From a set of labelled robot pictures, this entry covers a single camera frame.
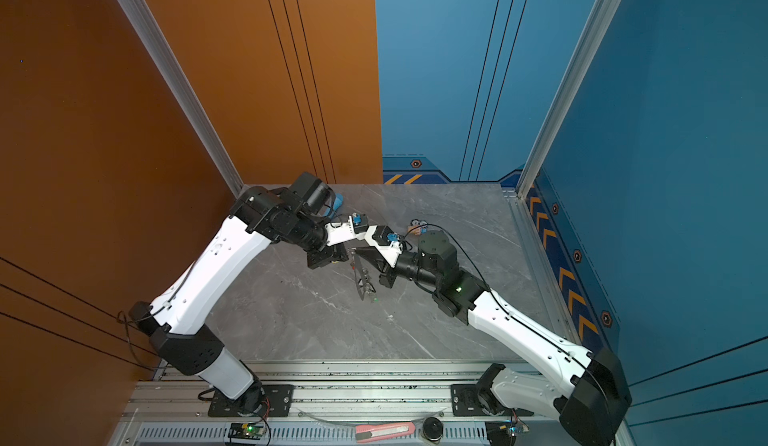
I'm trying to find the light blue plastic tube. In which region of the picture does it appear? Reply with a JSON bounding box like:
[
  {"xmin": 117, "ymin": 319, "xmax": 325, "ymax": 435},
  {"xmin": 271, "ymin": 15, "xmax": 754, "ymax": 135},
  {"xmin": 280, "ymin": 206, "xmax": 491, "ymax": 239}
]
[{"xmin": 332, "ymin": 193, "xmax": 344, "ymax": 213}]

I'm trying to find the red utility knife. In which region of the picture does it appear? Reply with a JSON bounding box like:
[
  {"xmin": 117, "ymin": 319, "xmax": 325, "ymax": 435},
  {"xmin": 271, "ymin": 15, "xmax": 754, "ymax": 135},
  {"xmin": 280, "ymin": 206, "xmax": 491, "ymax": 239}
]
[{"xmin": 355, "ymin": 422, "xmax": 416, "ymax": 444}]

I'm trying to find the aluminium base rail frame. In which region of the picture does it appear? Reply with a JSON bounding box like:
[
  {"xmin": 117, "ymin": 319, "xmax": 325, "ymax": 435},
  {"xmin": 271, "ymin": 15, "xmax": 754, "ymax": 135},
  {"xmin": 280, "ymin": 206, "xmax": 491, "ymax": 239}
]
[{"xmin": 109, "ymin": 360, "xmax": 574, "ymax": 445}]

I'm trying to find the aluminium corner post left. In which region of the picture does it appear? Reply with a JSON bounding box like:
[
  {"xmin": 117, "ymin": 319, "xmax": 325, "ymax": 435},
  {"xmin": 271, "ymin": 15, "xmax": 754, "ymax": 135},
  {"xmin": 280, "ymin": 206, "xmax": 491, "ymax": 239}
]
[{"xmin": 117, "ymin": 0, "xmax": 244, "ymax": 196}]

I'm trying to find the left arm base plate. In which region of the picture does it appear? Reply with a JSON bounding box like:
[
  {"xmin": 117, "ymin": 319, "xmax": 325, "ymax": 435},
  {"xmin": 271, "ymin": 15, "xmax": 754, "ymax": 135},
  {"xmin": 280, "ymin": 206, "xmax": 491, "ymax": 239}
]
[{"xmin": 207, "ymin": 384, "xmax": 295, "ymax": 419}]

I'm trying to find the green circuit board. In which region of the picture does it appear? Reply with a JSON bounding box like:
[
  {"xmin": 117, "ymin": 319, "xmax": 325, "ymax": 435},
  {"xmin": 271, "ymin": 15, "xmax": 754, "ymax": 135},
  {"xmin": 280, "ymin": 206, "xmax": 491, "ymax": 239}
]
[
  {"xmin": 485, "ymin": 422, "xmax": 529, "ymax": 446},
  {"xmin": 227, "ymin": 422, "xmax": 269, "ymax": 445}
]

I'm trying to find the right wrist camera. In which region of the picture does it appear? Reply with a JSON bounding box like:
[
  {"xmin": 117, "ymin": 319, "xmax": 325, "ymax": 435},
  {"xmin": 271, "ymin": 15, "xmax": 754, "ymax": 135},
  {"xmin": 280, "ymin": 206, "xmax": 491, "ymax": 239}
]
[{"xmin": 364, "ymin": 225, "xmax": 403, "ymax": 267}]

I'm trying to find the left green circuit board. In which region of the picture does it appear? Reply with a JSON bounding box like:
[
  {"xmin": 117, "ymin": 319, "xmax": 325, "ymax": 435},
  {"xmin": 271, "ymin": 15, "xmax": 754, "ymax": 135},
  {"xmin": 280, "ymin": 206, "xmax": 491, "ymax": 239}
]
[{"xmin": 227, "ymin": 422, "xmax": 269, "ymax": 445}]

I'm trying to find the black round knob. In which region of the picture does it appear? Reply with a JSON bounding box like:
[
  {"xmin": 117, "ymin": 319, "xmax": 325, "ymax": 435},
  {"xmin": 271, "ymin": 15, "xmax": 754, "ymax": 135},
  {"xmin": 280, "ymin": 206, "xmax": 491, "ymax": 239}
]
[{"xmin": 421, "ymin": 417, "xmax": 444, "ymax": 445}]

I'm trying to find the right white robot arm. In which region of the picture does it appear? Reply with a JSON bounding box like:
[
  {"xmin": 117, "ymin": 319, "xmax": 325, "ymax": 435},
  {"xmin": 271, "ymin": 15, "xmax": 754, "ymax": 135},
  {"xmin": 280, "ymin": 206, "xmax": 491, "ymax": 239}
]
[{"xmin": 354, "ymin": 230, "xmax": 632, "ymax": 445}]

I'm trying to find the right green circuit board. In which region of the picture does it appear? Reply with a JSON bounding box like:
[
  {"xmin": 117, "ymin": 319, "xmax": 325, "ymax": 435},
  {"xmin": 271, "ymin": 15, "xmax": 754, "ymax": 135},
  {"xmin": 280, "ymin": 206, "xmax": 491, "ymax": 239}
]
[{"xmin": 485, "ymin": 422, "xmax": 529, "ymax": 446}]

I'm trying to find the aluminium corner post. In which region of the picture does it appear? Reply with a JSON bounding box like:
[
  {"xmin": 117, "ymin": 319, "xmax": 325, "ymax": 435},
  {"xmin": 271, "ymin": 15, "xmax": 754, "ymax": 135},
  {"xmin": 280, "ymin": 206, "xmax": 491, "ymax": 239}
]
[
  {"xmin": 515, "ymin": 0, "xmax": 622, "ymax": 200},
  {"xmin": 117, "ymin": 0, "xmax": 244, "ymax": 196}
]

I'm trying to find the aluminium corner post right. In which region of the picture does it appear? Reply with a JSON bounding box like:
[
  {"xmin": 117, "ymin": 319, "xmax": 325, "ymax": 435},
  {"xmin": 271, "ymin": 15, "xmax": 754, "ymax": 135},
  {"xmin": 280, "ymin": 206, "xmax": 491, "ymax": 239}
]
[{"xmin": 515, "ymin": 0, "xmax": 622, "ymax": 200}]

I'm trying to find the keyring with coloured keys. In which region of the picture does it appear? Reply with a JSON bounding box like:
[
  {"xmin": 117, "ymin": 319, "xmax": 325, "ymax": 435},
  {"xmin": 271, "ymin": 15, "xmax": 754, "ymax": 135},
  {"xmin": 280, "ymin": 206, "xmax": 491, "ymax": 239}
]
[{"xmin": 352, "ymin": 256, "xmax": 376, "ymax": 301}]

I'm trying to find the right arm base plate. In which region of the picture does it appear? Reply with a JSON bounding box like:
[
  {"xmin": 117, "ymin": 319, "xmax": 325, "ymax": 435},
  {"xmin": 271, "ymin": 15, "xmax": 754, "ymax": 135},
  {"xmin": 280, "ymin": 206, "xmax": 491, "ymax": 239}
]
[{"xmin": 450, "ymin": 384, "xmax": 534, "ymax": 417}]

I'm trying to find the small colourful toy figure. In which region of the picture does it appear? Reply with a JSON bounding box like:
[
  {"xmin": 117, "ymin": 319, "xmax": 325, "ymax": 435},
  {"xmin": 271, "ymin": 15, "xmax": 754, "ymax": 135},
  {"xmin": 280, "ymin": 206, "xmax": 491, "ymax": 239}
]
[{"xmin": 407, "ymin": 219, "xmax": 428, "ymax": 236}]

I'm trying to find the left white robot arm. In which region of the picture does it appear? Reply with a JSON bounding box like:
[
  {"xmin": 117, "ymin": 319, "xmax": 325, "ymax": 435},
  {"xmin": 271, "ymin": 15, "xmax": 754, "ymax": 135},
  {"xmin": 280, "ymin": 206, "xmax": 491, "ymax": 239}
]
[{"xmin": 127, "ymin": 172, "xmax": 344, "ymax": 409}]

